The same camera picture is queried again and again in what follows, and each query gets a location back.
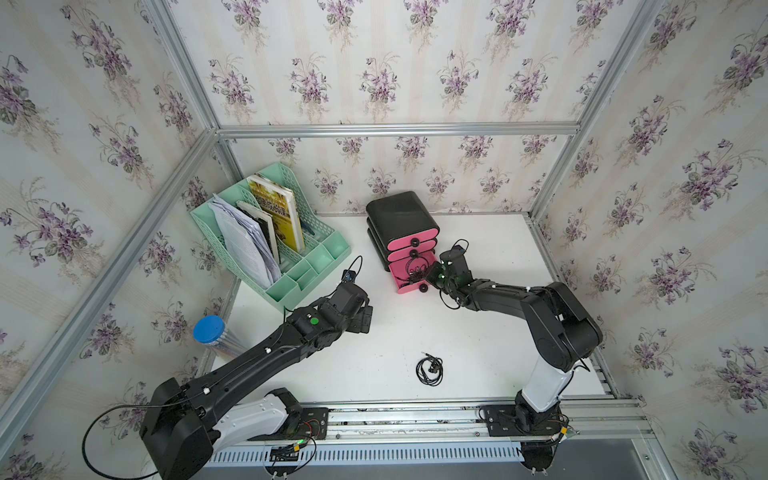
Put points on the green desk organizer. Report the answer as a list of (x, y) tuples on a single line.
[(325, 248)]

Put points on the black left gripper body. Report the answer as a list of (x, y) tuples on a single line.
[(357, 324)]

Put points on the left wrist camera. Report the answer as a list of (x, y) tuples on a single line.
[(349, 277)]

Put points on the pink top drawer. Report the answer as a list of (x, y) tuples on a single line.
[(413, 240)]

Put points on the aluminium front rail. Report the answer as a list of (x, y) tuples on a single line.
[(446, 432)]

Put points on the blue lid container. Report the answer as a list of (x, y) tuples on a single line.
[(213, 333)]

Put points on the white paper stack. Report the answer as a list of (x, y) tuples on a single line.
[(245, 243)]

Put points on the black earphones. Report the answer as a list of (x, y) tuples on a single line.
[(416, 270), (430, 370)]

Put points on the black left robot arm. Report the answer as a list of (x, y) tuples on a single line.
[(187, 424)]

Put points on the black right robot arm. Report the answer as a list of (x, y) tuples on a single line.
[(563, 332)]

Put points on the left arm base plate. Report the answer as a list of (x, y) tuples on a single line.
[(302, 420)]

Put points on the black white notebook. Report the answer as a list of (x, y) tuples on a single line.
[(265, 222)]

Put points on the pink bottom drawer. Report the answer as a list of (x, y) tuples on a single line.
[(397, 271)]

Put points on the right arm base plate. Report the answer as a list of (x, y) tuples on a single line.
[(511, 420)]

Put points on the black drawer cabinet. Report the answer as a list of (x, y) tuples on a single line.
[(393, 217)]

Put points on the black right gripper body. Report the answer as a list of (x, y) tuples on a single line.
[(445, 284)]

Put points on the yellow book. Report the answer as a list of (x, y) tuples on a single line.
[(281, 204)]

